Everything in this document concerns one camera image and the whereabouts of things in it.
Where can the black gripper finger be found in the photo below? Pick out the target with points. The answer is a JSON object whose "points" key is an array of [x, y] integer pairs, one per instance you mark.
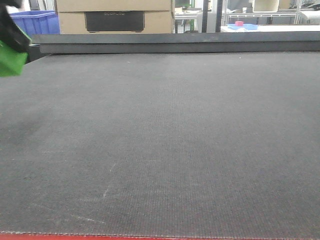
{"points": [[10, 33]]}

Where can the green toy block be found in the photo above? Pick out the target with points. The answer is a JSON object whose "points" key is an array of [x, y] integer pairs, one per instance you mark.
{"points": [[11, 61]]}

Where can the blue plastic bin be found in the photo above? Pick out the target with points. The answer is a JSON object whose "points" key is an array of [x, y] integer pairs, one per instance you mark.
{"points": [[37, 22]]}

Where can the black conveyor belt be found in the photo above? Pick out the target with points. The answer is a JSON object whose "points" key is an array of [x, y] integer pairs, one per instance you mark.
{"points": [[163, 145]]}

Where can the pink block on tray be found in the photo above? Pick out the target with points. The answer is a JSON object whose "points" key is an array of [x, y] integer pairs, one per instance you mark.
{"points": [[239, 23]]}

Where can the white bin on shelf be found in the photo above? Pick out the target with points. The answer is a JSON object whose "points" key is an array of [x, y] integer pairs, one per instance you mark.
{"points": [[265, 6]]}

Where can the large cardboard box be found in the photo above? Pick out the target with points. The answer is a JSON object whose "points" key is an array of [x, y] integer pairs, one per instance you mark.
{"points": [[115, 16]]}

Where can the blue flat tray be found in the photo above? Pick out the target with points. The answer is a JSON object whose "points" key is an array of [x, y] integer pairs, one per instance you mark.
{"points": [[247, 26]]}

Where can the black vertical post left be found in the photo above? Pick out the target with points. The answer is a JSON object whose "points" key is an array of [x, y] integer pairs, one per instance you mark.
{"points": [[205, 8]]}

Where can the black vertical post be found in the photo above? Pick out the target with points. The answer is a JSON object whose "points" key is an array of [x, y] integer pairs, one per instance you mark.
{"points": [[205, 8], [219, 12]]}

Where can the black vertical post right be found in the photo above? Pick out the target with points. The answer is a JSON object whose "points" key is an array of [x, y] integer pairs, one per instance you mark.
{"points": [[219, 12]]}

